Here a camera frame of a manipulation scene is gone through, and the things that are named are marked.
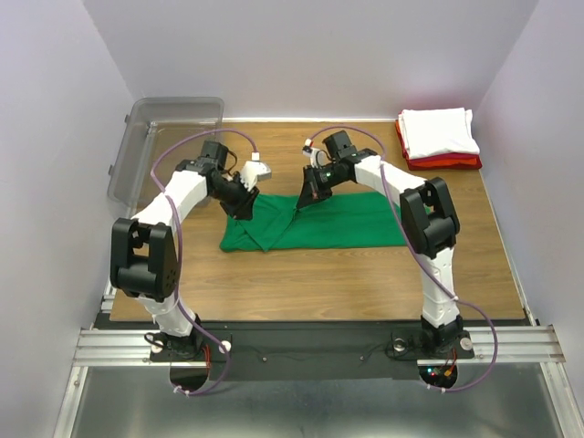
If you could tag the clear plastic storage bin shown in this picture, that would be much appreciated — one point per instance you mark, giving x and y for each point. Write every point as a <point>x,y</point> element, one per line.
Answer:
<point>153,126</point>

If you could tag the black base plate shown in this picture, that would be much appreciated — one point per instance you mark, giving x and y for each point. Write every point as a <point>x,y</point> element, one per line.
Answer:
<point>313,351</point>

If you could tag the green t-shirt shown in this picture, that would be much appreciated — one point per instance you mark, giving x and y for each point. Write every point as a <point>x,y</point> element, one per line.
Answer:
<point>354,220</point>

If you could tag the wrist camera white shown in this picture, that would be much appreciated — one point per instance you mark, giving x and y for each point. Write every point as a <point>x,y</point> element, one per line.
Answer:
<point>254,172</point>
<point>318,158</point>

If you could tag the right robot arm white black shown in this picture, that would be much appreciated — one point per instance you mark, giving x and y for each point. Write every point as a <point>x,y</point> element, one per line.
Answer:
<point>424,211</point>

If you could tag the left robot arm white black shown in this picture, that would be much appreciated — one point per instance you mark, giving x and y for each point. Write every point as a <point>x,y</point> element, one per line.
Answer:
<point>146,249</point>

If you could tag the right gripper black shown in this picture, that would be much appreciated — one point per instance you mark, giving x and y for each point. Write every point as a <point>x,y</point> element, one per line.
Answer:
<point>311,190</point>

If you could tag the red folded t-shirt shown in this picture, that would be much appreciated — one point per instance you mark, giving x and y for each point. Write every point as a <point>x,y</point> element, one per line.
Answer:
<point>445,165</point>

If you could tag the aluminium rail frame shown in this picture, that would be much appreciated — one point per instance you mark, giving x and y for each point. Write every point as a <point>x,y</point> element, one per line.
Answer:
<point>517,378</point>

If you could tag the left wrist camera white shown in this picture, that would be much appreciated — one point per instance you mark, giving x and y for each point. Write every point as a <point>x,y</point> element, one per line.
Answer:
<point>254,172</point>

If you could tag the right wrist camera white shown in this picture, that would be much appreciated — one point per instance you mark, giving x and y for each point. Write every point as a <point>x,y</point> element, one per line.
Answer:
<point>318,158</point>

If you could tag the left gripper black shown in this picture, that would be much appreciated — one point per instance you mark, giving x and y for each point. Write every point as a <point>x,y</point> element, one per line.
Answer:
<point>243,209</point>

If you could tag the white folded t-shirt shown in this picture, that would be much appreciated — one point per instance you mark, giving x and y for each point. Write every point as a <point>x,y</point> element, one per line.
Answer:
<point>432,132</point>

